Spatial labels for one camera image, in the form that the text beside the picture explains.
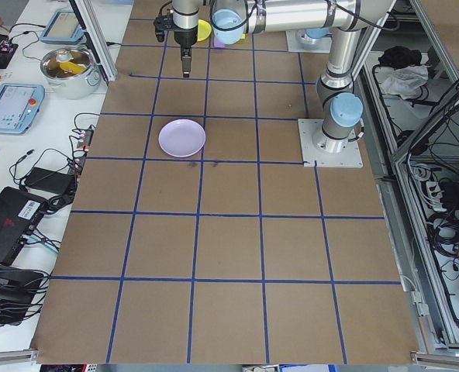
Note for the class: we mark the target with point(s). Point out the purple foam block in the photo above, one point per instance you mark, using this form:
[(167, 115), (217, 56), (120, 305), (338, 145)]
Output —
[(218, 43)]

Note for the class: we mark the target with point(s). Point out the silver UR5e robot arm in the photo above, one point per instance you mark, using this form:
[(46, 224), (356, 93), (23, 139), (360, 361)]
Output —
[(340, 69), (311, 35)]

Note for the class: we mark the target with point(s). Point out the yellow plate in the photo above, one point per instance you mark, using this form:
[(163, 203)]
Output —
[(204, 31)]

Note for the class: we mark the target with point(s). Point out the lilac plate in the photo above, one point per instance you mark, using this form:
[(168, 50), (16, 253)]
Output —
[(182, 138)]

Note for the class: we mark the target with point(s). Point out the stainless steel pot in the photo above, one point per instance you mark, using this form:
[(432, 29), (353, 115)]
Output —
[(72, 87)]

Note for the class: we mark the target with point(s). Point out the glass pot lid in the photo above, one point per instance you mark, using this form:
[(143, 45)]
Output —
[(66, 62)]

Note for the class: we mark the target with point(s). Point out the blue-framed teach pendant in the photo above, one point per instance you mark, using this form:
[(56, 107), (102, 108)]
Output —
[(63, 27), (8, 108)]

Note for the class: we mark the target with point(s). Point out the black USB hub strip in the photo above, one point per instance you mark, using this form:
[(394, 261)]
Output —
[(83, 145)]

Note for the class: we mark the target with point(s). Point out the small circuit board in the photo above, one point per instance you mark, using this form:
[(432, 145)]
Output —
[(7, 47)]

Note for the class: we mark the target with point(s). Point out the black power adapter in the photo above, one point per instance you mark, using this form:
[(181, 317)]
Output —
[(47, 179)]

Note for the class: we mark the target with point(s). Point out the black cloth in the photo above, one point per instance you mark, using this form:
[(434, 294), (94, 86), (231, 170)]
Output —
[(400, 56)]

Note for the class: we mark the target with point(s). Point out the white cloth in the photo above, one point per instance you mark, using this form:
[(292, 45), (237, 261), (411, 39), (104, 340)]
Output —
[(404, 83)]

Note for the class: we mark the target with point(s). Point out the black laptop with red logo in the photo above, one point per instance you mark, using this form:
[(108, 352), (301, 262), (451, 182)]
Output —
[(1, 221)]

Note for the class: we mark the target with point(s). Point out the white power strip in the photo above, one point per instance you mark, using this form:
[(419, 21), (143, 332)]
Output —
[(433, 193)]

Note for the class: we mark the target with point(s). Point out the black flat electronic device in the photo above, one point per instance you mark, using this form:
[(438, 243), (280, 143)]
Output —
[(8, 284)]

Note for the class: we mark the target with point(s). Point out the black power brick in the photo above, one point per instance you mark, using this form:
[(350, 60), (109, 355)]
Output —
[(454, 190)]

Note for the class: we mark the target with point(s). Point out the aluminium profile bar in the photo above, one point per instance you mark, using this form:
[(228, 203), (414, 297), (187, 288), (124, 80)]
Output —
[(446, 358), (8, 357)]

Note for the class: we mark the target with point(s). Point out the aluminium profile post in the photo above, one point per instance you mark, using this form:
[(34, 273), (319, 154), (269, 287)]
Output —
[(99, 46)]

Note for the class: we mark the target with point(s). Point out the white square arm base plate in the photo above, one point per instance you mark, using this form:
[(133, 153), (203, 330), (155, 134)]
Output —
[(349, 159), (291, 43)]

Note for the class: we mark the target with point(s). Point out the V-shaped metal bar frame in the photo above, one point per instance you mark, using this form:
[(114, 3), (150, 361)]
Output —
[(404, 217)]

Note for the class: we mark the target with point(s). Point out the metal hinge bracket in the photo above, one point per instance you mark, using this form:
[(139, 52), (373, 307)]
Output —
[(418, 303)]

